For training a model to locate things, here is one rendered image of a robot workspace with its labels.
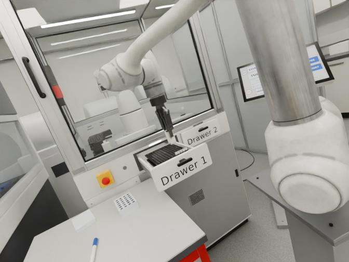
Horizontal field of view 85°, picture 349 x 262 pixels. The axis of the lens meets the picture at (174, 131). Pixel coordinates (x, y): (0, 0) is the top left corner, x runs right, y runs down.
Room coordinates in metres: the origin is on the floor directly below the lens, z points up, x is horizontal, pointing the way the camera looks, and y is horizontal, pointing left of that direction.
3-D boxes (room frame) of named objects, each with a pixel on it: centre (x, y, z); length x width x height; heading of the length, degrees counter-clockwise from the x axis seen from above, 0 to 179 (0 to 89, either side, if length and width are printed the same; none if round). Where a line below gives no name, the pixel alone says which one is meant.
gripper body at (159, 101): (0.90, 0.03, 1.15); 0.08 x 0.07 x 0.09; 21
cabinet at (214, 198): (1.57, 0.26, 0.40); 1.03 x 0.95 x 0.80; 111
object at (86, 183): (1.57, 0.27, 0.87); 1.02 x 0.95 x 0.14; 111
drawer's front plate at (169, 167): (0.80, 0.01, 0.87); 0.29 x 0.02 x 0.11; 111
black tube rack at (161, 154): (0.99, 0.09, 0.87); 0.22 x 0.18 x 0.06; 21
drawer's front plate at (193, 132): (1.21, -0.16, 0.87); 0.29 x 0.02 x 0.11; 111
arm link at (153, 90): (0.90, 0.03, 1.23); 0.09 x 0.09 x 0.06
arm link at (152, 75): (0.89, 0.04, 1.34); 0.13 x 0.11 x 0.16; 138
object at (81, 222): (0.81, 0.54, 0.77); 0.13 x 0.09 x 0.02; 34
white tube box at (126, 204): (0.81, 0.32, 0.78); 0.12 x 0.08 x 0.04; 26
